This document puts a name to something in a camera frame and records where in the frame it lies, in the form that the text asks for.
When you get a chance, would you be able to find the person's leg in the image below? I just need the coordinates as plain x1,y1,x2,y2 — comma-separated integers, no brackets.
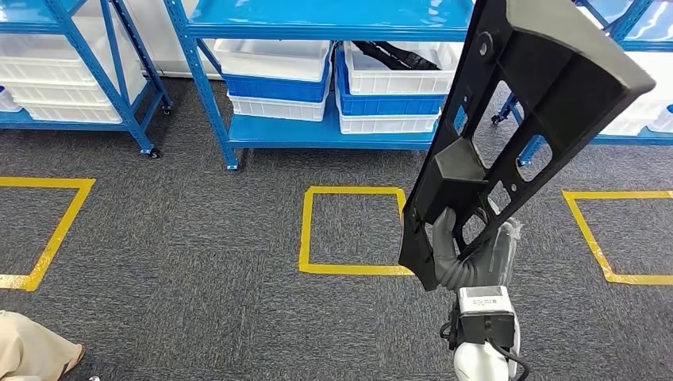
0,310,81,381

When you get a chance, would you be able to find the blue metal shelf rack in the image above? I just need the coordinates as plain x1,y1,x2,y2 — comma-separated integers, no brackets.
490,0,673,168
0,0,175,160
161,0,477,172

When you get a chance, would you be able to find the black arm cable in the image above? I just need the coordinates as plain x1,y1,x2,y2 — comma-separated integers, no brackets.
439,315,531,381

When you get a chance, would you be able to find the white container with blue top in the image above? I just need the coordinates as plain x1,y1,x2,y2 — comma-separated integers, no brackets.
0,85,23,114
648,104,673,134

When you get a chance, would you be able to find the white car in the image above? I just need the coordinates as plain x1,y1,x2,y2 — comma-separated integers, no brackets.
117,0,225,81

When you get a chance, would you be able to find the blue plastic crate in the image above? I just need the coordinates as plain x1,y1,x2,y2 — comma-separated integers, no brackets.
222,63,333,104
334,48,449,117

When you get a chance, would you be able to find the black plastic panel part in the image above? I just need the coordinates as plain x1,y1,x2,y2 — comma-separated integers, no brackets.
398,0,657,294

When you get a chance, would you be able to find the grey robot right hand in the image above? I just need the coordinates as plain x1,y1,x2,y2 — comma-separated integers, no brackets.
431,206,525,290

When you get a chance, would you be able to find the yellow floor tape square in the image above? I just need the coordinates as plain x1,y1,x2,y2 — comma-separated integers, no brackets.
560,190,673,287

